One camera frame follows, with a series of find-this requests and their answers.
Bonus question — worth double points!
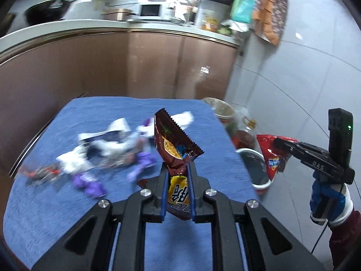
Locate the purple wrapper right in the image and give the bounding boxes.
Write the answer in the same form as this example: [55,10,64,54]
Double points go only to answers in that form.
[127,151,156,182]

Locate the crumpled white wrapper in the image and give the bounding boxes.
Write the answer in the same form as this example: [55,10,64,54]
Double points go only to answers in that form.
[56,146,93,175]

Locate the brown kitchen cabinets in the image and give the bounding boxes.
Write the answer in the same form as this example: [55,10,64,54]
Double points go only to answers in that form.
[1,29,237,173]

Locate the cooking oil bottle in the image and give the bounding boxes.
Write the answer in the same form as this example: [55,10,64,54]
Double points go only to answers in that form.
[233,107,257,149]

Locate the red snack bag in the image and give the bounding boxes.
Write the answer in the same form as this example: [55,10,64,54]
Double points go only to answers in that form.
[256,135,297,182]

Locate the blue towel cloth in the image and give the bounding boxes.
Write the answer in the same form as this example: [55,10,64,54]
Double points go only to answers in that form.
[2,96,258,271]

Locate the black frying pan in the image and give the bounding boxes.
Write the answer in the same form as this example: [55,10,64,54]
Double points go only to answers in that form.
[24,0,71,26]

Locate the right gloved hand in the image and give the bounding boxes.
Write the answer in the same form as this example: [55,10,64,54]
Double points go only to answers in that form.
[310,171,354,227]

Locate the brown snack wrapper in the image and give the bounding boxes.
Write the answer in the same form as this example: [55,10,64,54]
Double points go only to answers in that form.
[154,108,204,221]

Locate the beige trash bin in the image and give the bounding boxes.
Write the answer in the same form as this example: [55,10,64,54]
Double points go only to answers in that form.
[202,97,236,124]

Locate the orange patterned hanging cloth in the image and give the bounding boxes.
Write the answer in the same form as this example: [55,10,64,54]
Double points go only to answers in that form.
[252,0,288,46]

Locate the red black candy wrapper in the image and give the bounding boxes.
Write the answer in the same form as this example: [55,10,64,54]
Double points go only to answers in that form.
[18,164,62,185]

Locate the white trash bin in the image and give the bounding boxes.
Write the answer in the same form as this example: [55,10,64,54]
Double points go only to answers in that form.
[236,148,271,191]

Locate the white microwave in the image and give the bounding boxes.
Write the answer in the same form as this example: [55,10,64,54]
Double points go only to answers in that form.
[139,2,165,19]

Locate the green plastic bag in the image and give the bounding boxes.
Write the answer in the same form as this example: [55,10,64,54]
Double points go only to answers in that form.
[230,0,256,24]

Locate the white blue milk carton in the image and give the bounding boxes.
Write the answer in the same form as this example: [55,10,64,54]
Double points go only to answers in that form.
[78,117,144,159]

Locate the purple candy wrapper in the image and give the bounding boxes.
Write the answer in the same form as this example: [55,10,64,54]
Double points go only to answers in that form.
[72,172,107,199]

